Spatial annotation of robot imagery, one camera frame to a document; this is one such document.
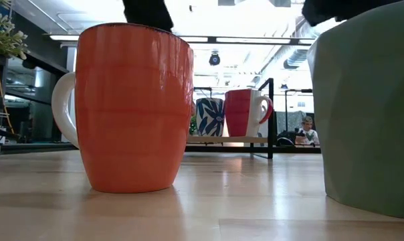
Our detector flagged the white mug blue floral print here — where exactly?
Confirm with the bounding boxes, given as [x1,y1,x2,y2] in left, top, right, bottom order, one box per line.
[195,97,225,137]

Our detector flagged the red and white mug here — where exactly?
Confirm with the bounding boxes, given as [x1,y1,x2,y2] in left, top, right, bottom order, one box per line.
[223,88,274,138]

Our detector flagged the orange mug white handle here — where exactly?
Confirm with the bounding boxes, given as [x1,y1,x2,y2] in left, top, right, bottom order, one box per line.
[51,22,195,194]

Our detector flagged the green faceted mug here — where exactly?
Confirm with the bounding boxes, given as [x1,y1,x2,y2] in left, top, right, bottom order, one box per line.
[306,0,404,221]

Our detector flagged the black round ceiling spotlight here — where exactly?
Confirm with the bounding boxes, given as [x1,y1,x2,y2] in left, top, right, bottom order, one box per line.
[208,52,221,67]

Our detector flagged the black background table stand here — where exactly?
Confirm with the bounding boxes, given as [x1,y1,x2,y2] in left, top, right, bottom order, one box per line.
[284,88,314,133]

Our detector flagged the black background robot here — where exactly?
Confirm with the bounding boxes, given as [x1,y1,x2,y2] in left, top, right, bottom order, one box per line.
[277,129,298,147]

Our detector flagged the person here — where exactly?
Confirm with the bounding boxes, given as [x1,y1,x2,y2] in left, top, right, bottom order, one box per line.
[294,115,320,147]

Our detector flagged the potted plant striped pot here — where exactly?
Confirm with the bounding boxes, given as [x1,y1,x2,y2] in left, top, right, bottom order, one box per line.
[0,0,29,114]

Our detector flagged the wooden shelf black metal frame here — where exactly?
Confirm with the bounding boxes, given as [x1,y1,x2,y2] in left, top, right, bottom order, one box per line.
[187,77,276,160]

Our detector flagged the silver ventilation duct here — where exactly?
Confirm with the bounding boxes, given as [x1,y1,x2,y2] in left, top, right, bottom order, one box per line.
[282,46,318,71]

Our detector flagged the black metal rig frame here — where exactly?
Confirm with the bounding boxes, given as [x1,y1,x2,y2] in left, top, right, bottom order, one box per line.
[0,33,323,158]

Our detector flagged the thin yellow cable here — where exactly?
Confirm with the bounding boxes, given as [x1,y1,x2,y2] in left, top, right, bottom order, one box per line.
[0,60,15,135]

